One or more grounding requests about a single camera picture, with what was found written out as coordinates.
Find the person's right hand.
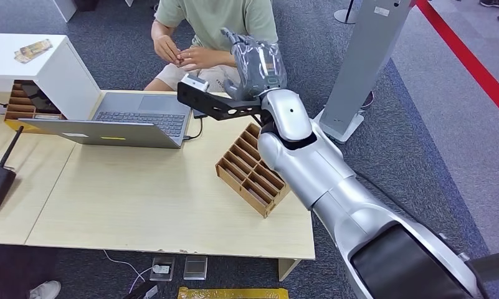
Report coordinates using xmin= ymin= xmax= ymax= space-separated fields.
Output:
xmin=153 ymin=35 xmax=183 ymax=65

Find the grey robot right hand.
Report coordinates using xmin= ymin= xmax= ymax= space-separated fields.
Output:
xmin=220 ymin=27 xmax=288 ymax=101

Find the person's left hand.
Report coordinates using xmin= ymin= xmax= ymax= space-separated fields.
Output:
xmin=178 ymin=46 xmax=217 ymax=72

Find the wooden slotted card organizer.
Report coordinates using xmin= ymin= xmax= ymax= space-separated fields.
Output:
xmin=215 ymin=122 xmax=292 ymax=219

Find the person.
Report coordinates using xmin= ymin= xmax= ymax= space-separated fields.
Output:
xmin=143 ymin=0 xmax=280 ymax=92

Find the grey open laptop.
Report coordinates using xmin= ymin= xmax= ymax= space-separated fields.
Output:
xmin=17 ymin=91 xmax=192 ymax=150

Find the grey stanchion base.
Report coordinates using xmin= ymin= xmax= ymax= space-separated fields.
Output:
xmin=333 ymin=0 xmax=358 ymax=25

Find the grey kiosk stand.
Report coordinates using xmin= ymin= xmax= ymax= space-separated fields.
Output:
xmin=313 ymin=0 xmax=413 ymax=145

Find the white cabinet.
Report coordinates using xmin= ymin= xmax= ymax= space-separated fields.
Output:
xmin=0 ymin=34 xmax=102 ymax=121

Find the white furniture panel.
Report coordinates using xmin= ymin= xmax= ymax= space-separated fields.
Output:
xmin=53 ymin=0 xmax=78 ymax=22

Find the stack of printed cards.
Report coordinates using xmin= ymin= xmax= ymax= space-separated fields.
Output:
xmin=14 ymin=39 xmax=53 ymax=65

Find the black object in organizer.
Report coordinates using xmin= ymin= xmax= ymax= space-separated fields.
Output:
xmin=20 ymin=82 xmax=63 ymax=115

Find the wooden organizer under cabinet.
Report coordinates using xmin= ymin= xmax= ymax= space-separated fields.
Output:
xmin=3 ymin=80 xmax=66 ymax=123

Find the yellow sheet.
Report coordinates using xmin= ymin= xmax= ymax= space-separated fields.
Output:
xmin=3 ymin=120 xmax=42 ymax=135

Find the wooden desk leg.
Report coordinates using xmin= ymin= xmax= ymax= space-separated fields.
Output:
xmin=278 ymin=259 xmax=302 ymax=282

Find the closed floor socket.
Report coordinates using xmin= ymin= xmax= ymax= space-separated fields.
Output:
xmin=183 ymin=255 xmax=209 ymax=282

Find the floor socket with plug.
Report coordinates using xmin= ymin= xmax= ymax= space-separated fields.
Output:
xmin=150 ymin=255 xmax=176 ymax=282

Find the yellow wrapped package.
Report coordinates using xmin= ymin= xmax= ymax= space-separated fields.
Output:
xmin=178 ymin=287 xmax=289 ymax=299

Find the black power adapter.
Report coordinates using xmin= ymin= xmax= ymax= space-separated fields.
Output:
xmin=123 ymin=282 xmax=161 ymax=299

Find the white shoe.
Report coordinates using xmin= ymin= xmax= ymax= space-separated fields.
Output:
xmin=29 ymin=280 xmax=62 ymax=299

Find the dark grey bar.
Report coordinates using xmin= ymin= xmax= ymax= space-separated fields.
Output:
xmin=465 ymin=249 xmax=499 ymax=284

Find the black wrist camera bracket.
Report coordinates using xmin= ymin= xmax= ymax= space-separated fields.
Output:
xmin=176 ymin=80 xmax=263 ymax=121

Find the black drive cable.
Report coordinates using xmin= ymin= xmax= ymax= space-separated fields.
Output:
xmin=182 ymin=118 xmax=204 ymax=142

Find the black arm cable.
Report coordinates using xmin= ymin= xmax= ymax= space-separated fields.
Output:
xmin=352 ymin=169 xmax=442 ymax=238

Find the white power cable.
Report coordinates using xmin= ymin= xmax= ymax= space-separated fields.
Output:
xmin=102 ymin=249 xmax=155 ymax=299

